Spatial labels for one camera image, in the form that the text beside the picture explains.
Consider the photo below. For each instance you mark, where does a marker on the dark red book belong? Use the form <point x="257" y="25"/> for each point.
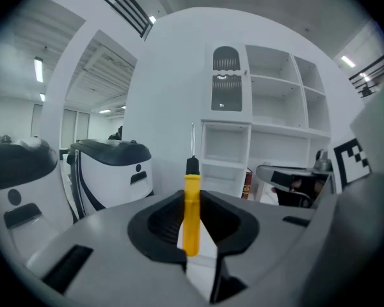
<point x="247" y="184"/>

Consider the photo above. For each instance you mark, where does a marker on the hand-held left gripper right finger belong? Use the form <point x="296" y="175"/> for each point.
<point x="262" y="251"/>

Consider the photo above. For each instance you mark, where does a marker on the white black robot base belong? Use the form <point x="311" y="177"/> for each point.
<point x="22" y="203"/>

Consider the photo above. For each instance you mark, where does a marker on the glass cabinet door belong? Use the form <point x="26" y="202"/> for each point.
<point x="227" y="91"/>

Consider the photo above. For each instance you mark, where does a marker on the ceiling light panel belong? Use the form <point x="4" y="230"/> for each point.
<point x="348" y="61"/>
<point x="38" y="69"/>
<point x="152" y="19"/>

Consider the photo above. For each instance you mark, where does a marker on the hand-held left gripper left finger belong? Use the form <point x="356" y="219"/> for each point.
<point x="115" y="251"/>

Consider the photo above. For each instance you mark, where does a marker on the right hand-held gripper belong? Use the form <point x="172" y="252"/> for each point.
<point x="352" y="162"/>

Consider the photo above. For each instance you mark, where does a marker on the black ceiling grille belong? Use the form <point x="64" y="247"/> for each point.
<point x="371" y="72"/>
<point x="124" y="5"/>

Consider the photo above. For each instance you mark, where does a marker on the white desk with hutch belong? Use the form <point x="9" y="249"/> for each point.
<point x="275" y="146"/>

